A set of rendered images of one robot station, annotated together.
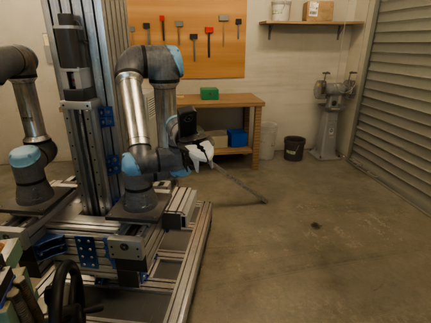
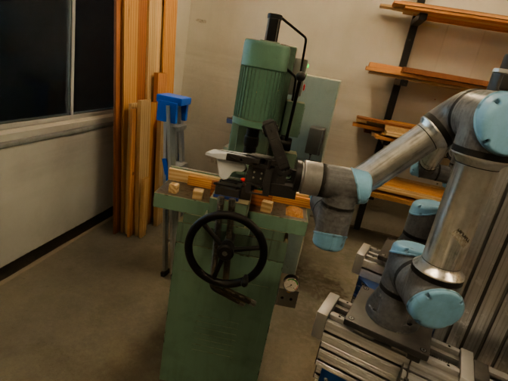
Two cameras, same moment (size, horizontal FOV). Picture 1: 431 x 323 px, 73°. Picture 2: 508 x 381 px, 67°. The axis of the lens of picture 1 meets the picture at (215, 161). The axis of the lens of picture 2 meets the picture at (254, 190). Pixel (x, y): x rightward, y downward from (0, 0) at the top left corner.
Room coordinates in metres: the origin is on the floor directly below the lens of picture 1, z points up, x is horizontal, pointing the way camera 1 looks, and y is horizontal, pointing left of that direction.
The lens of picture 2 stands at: (0.97, -0.72, 1.44)
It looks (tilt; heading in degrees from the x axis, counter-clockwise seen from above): 19 degrees down; 108
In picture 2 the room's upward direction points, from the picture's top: 10 degrees clockwise
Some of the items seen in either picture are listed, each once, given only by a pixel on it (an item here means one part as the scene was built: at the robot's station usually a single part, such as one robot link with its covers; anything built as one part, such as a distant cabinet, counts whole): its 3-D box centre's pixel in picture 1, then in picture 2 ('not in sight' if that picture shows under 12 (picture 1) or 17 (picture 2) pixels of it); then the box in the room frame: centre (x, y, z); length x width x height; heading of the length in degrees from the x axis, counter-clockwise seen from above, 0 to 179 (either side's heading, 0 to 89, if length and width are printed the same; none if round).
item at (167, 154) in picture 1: (175, 159); (331, 221); (0.89, 0.13, 1.12); 0.11 x 0.08 x 0.11; 109
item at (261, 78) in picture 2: not in sight; (260, 85); (0.45, 0.71, 1.35); 0.18 x 0.18 x 0.31
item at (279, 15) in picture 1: (280, 11); not in sight; (3.82, -0.76, 1.81); 0.25 x 0.23 x 0.21; 8
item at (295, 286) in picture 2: (50, 296); (290, 284); (0.76, 0.58, 0.65); 0.06 x 0.04 x 0.08; 16
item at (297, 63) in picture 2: not in sight; (298, 76); (0.50, 1.05, 1.40); 0.10 x 0.06 x 0.16; 106
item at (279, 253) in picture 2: not in sight; (240, 215); (0.42, 0.82, 0.76); 0.57 x 0.45 x 0.09; 106
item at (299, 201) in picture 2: not in sight; (258, 193); (0.52, 0.72, 0.92); 0.60 x 0.02 x 0.04; 16
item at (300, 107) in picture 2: not in sight; (292, 118); (0.54, 0.95, 1.23); 0.09 x 0.08 x 0.15; 106
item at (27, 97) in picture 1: (29, 109); not in sight; (1.30, 0.83, 1.19); 0.15 x 0.12 x 0.55; 7
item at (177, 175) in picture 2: not in sight; (237, 187); (0.42, 0.72, 0.93); 0.60 x 0.02 x 0.05; 16
